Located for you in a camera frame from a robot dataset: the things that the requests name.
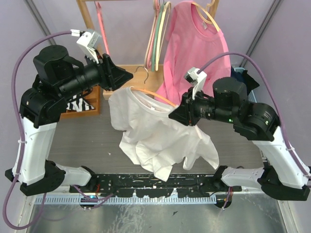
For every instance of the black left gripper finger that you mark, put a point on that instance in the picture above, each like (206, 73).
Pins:
(111, 66)
(120, 78)

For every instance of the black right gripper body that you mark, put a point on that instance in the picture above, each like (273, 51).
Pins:
(198, 107)

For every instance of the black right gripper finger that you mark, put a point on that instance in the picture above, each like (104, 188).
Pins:
(182, 110)
(181, 118)

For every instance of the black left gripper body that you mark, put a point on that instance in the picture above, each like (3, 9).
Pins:
(106, 79)

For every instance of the orange hanger with metal hook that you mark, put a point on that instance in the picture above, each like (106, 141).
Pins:
(143, 90)

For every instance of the white t shirt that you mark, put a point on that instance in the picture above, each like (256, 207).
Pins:
(154, 141)

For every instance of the yellow hanger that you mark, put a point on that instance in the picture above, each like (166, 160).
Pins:
(167, 8)

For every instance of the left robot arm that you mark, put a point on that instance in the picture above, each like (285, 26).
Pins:
(60, 79)

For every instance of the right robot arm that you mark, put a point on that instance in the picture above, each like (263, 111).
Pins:
(257, 122)

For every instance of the green hanger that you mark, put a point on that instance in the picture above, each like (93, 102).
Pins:
(157, 39)

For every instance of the black white striped shirt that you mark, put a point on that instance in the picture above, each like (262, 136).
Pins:
(79, 104)

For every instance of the pink t shirt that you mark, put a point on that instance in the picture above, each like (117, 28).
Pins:
(191, 43)

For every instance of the light pink hanger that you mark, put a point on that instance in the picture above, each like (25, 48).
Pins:
(156, 6)

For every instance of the natural wood hanger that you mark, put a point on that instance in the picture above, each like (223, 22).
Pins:
(208, 12)

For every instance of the orange wooden organizer tray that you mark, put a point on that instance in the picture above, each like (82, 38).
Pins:
(92, 97)

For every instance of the blue plastic basket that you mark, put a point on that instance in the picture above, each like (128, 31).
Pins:
(240, 74)

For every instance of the black garment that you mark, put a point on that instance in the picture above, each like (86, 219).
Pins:
(249, 81)

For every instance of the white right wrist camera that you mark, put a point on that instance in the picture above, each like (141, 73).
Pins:
(196, 79)

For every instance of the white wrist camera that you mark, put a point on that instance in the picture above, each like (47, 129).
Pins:
(87, 42)
(196, 79)

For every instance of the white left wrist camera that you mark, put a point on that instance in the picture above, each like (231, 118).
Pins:
(87, 42)

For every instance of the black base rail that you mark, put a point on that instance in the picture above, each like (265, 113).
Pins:
(147, 185)

